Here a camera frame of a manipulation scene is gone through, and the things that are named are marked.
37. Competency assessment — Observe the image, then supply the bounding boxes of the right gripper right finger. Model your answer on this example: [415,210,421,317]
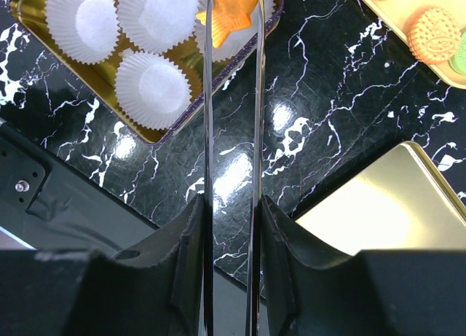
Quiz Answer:
[261,197,465,335]

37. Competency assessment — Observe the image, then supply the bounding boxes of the yellow plastic tray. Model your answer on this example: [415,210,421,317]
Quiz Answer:
[362,0,465,89]

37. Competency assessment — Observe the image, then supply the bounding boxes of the orange embossed round cookie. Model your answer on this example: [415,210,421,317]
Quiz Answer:
[408,7,461,65]

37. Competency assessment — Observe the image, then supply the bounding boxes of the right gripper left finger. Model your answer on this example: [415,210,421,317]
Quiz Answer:
[1,196,204,335]

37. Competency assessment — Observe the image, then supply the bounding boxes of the gold cookie tin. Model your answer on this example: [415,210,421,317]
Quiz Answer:
[9,0,285,145]

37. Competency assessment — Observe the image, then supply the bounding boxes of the gold tin lid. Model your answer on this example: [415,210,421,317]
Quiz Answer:
[296,141,465,255]

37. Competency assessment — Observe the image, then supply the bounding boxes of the white paper cup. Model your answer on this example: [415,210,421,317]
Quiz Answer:
[117,0,198,53]
[114,52,191,130]
[45,0,119,64]
[194,0,275,62]

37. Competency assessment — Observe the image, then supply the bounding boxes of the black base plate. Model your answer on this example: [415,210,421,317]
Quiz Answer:
[1,121,157,257]

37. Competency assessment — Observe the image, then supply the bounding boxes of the green round cookie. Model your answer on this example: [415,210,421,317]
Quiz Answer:
[449,31,466,76]

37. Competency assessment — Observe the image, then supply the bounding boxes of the orange fish cookie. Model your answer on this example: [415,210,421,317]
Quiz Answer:
[211,0,258,49]

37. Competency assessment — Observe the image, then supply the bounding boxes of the metal tongs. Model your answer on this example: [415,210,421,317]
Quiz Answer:
[202,0,266,336]

